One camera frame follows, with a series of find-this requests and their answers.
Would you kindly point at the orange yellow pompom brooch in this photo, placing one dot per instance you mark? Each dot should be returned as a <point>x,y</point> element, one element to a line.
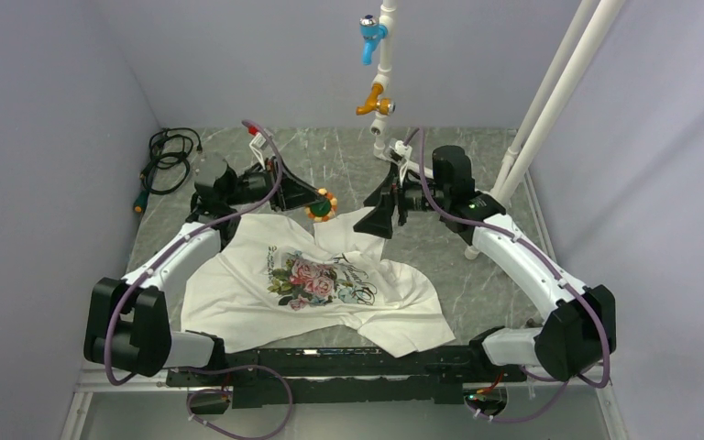
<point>323,210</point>

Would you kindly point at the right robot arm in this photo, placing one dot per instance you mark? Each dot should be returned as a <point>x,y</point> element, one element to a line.
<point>579,328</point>

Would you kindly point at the aluminium rail frame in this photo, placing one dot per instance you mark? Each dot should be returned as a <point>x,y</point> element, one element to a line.
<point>265,275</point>

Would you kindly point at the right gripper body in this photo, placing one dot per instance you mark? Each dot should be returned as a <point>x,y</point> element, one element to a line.
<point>414,198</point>

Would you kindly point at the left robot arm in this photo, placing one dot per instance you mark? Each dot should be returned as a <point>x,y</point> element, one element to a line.
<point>128,325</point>

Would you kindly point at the blue faucet tap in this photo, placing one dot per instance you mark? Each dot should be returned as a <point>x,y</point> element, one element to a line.
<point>373,33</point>

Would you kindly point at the white pvc pipe frame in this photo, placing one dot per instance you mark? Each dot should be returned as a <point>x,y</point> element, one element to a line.
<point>468,71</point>

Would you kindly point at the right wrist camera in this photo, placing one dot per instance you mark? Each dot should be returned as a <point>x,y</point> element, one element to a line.
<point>399,153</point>

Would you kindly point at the white printed t-shirt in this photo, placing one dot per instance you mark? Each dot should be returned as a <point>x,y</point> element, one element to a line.
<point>275,280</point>

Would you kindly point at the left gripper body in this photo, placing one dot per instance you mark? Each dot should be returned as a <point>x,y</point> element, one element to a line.
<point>253,188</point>

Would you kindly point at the orange faucet tap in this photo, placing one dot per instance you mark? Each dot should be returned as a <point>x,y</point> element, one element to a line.
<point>376,102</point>

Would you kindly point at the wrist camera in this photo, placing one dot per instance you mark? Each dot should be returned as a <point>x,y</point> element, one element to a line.
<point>257,145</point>
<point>399,153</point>

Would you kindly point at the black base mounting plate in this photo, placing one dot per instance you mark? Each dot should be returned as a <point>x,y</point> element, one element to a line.
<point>268,376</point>

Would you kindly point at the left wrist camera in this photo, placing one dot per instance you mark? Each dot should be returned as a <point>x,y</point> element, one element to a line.
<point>257,145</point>

